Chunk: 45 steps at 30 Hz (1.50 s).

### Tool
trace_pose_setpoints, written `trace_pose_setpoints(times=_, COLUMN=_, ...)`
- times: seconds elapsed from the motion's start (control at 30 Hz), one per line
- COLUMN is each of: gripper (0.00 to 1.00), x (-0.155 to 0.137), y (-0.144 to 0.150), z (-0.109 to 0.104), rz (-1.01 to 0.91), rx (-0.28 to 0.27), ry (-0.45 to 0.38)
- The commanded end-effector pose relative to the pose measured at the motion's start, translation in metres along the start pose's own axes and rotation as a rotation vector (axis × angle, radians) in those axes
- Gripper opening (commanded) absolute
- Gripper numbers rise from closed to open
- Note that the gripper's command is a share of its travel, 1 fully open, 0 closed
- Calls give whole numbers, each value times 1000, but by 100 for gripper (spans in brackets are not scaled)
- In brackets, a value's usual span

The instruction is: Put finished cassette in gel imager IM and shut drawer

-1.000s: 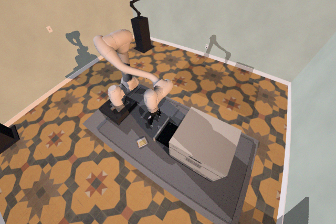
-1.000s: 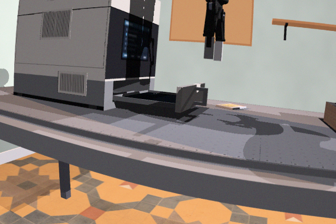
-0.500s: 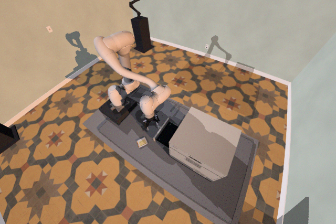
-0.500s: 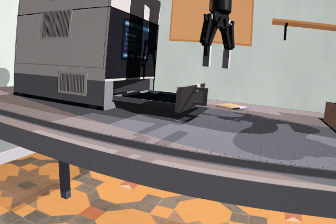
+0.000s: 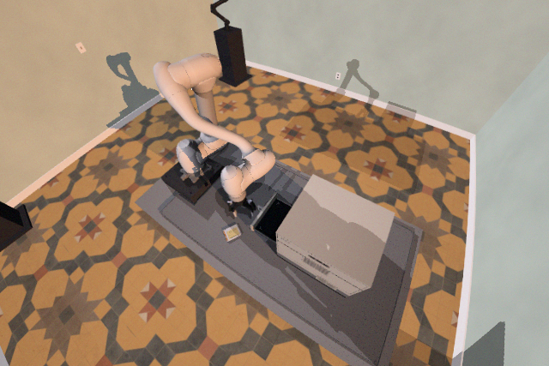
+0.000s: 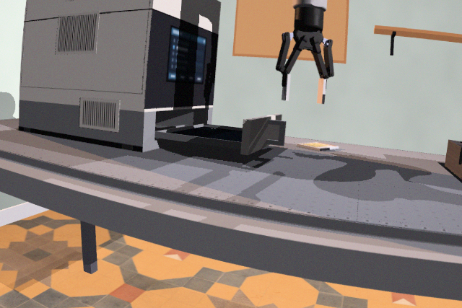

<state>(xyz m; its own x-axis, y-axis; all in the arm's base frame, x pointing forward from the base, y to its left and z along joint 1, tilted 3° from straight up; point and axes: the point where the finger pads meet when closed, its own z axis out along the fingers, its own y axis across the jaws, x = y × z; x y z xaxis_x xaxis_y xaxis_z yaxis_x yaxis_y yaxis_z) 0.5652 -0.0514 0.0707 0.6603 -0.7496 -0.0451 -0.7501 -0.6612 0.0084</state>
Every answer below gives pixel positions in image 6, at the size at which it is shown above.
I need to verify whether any grey gel imager with drawer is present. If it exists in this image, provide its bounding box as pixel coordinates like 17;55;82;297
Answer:
19;0;286;155

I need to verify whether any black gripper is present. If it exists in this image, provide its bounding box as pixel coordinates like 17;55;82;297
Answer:
276;7;334;104

